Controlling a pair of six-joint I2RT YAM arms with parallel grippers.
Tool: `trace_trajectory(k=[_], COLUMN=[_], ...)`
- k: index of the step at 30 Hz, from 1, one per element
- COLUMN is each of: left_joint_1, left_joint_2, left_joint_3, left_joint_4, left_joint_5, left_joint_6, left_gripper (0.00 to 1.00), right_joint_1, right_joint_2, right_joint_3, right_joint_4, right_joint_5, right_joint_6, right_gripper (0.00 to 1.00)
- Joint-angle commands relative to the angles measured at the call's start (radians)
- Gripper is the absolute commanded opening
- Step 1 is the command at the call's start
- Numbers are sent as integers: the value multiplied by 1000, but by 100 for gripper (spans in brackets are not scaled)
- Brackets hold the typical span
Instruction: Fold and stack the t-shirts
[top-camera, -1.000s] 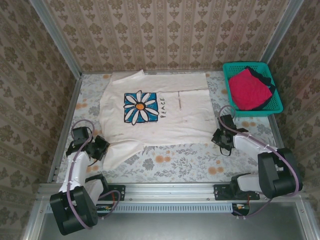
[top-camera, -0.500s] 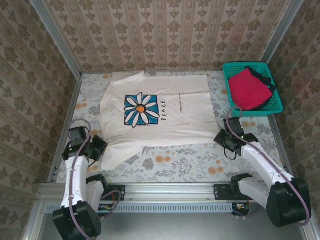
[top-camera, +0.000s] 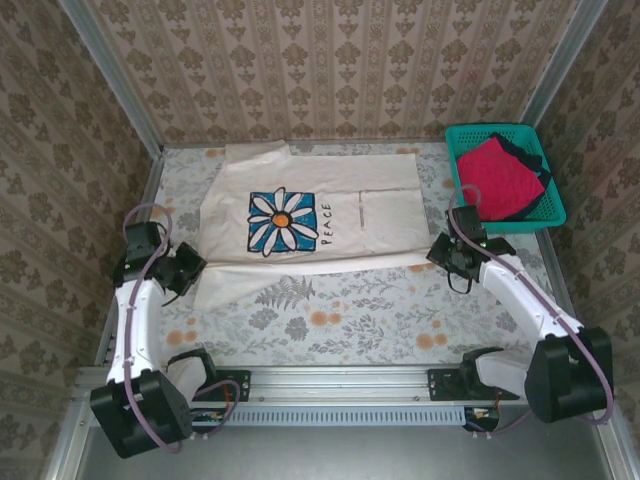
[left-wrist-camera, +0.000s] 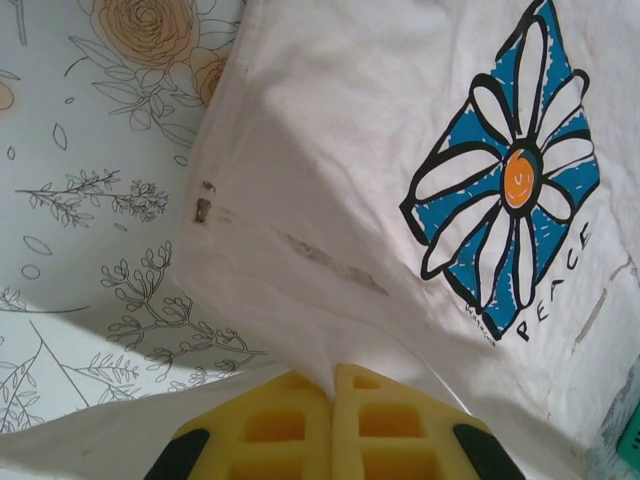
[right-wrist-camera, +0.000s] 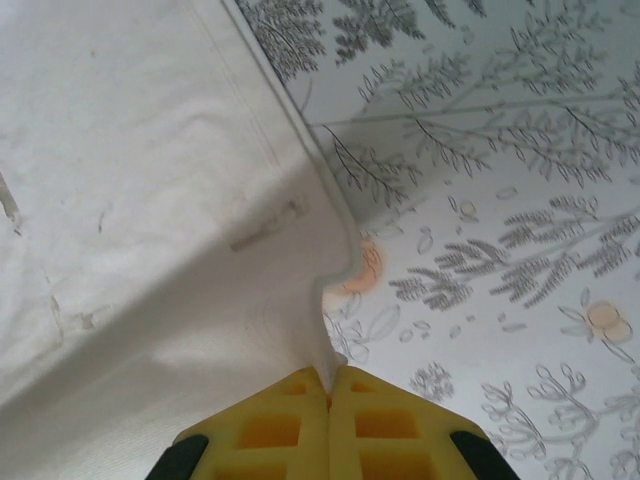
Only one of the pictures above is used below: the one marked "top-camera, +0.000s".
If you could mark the teal plastic basket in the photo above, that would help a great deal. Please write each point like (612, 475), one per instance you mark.
(550, 220)

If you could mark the white flower print t-shirt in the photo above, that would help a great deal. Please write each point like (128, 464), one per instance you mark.
(350, 225)

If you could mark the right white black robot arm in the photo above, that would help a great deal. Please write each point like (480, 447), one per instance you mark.
(525, 300)

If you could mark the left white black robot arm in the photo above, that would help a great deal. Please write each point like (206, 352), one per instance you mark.
(135, 340)

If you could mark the red t-shirt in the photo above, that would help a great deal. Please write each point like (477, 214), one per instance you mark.
(500, 180)

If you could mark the dark navy t-shirt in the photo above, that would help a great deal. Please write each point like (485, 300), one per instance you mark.
(530, 157)

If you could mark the floral table cover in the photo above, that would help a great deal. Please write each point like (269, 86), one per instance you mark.
(350, 325)

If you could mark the small circuit board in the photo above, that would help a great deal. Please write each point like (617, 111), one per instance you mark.
(207, 417)
(482, 415)

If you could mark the grey metal panel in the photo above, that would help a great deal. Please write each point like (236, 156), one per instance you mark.
(350, 455)

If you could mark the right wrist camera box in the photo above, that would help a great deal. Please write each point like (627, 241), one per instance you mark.
(467, 222)

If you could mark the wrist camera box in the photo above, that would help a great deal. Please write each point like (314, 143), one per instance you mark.
(142, 239)
(467, 222)

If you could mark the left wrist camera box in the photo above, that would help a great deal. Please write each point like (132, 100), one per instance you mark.
(142, 239)

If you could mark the aluminium side rail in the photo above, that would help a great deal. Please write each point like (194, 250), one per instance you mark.
(150, 185)
(557, 277)

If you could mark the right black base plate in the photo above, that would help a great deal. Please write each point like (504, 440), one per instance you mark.
(440, 385)

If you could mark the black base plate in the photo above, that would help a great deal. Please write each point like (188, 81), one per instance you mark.
(235, 385)
(440, 385)

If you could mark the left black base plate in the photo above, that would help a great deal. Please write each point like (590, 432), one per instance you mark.
(235, 385)

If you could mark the aluminium cross rail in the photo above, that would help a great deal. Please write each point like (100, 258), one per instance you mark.
(340, 382)

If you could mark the aluminium corner post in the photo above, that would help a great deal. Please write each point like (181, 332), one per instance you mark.
(116, 80)
(555, 75)

